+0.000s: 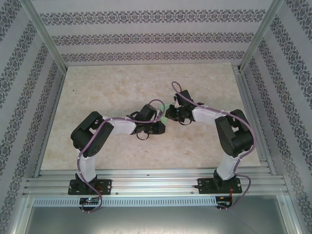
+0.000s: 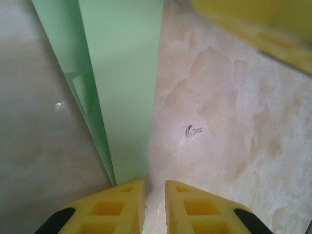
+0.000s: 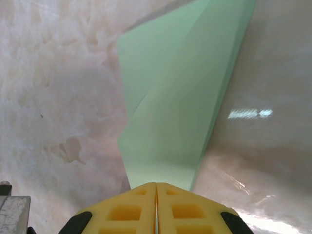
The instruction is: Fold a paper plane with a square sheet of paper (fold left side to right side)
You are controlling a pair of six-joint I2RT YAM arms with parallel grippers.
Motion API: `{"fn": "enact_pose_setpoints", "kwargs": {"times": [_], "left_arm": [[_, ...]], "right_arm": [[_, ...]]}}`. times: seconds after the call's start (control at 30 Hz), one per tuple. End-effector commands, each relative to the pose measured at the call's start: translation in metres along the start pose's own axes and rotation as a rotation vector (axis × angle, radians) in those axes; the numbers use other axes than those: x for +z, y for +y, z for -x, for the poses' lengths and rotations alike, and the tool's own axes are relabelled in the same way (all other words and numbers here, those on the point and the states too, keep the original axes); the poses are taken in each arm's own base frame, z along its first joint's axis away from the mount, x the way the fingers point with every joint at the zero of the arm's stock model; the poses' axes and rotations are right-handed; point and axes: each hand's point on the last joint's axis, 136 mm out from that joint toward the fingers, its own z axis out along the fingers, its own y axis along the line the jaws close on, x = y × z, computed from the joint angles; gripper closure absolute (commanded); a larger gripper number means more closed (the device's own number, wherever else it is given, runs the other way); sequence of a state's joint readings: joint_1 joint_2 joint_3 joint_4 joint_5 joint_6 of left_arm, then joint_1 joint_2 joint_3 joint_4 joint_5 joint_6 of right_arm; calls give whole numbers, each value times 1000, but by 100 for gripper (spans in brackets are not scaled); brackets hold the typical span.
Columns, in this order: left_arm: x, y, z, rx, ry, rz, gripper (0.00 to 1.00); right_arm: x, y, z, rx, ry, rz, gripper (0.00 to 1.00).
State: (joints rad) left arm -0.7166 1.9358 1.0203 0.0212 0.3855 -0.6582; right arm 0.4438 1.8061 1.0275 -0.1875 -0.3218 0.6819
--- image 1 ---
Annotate green paper sheet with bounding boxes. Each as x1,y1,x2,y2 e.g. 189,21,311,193
157,103,171,124

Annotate grey metal sheet panel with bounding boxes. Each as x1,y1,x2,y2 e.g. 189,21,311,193
24,206,293,234

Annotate wide aluminium mounting rail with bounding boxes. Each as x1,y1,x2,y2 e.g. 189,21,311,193
23,168,291,197

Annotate slotted grey cable duct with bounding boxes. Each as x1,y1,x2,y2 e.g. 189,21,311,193
33,196,217,207

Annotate aluminium side rail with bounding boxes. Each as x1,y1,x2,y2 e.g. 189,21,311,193
34,70,68,177
233,65,277,176

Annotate aluminium frame post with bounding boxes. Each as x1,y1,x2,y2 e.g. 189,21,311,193
238,0,285,73
20,0,68,72

